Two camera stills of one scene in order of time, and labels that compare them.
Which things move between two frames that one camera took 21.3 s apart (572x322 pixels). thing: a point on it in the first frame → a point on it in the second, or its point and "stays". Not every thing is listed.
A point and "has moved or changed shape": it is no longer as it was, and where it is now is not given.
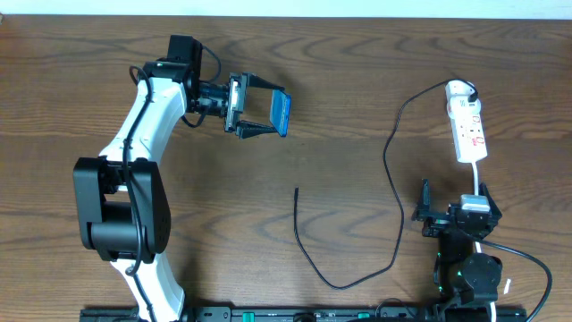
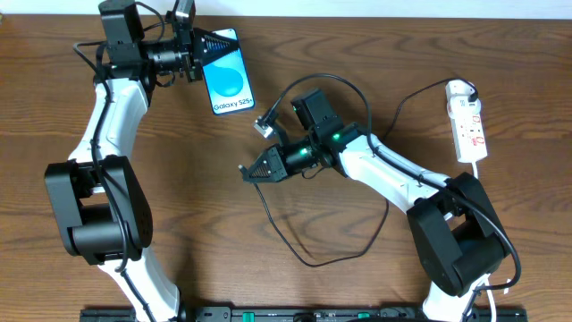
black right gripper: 441,215 → 275,162
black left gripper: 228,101 → 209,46
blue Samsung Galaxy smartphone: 279,111 has moved or changed shape
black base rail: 323,314 stays
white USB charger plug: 458,91 stays
